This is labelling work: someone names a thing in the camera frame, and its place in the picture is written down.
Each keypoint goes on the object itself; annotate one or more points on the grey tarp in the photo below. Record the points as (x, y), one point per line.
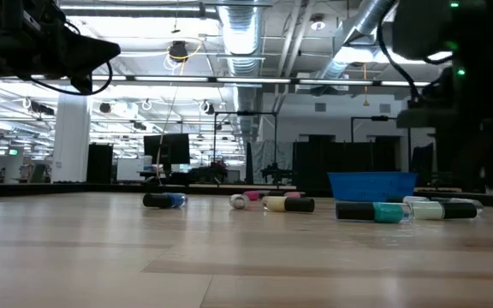
(272, 154)

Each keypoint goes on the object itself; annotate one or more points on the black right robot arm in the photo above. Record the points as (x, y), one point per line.
(426, 25)

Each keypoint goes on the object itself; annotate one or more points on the yellow hanging pendant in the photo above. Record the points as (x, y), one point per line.
(365, 102)

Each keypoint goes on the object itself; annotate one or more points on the black background station frame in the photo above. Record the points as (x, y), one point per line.
(379, 118)
(246, 113)

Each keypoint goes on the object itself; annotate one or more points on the dark pink nail polish bottle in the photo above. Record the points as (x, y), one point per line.
(253, 195)

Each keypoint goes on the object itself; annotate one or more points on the black partition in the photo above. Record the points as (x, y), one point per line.
(315, 162)

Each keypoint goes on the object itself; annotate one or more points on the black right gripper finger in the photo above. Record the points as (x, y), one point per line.
(482, 149)

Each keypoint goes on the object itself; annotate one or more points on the teal nail polish bottle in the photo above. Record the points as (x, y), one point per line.
(387, 212)

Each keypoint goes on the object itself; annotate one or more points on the clear nail polish bottle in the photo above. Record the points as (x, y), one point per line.
(415, 199)

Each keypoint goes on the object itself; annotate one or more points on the black aluminium table frame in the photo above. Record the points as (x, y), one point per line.
(101, 188)

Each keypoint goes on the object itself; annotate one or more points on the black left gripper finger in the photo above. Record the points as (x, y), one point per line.
(94, 55)

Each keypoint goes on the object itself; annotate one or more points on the black background cabinet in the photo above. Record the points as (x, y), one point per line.
(99, 162)

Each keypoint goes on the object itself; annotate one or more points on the blue nail polish bottle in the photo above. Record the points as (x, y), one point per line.
(176, 200)

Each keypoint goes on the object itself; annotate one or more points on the green exit sign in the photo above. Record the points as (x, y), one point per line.
(13, 152)

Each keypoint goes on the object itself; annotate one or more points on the blue plastic basket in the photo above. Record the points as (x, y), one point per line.
(370, 186)

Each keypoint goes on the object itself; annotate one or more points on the silver nail polish bottle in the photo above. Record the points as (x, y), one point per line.
(239, 202)

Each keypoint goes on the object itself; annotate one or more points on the white and black marker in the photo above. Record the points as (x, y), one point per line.
(426, 210)

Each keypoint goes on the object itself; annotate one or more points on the light pink nail polish bottle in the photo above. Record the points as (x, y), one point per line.
(292, 194)

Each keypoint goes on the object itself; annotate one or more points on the silver ventilation duct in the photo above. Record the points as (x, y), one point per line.
(358, 25)
(241, 34)

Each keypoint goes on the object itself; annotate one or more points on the black background monitor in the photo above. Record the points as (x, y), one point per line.
(167, 147)

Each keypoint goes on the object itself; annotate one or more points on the long linear ceiling light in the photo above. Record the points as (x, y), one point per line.
(169, 78)

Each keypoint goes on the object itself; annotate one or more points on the plant with red flowers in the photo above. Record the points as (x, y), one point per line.
(212, 171)

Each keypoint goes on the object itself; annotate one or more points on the gold nail polish bottle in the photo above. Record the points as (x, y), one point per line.
(276, 204)

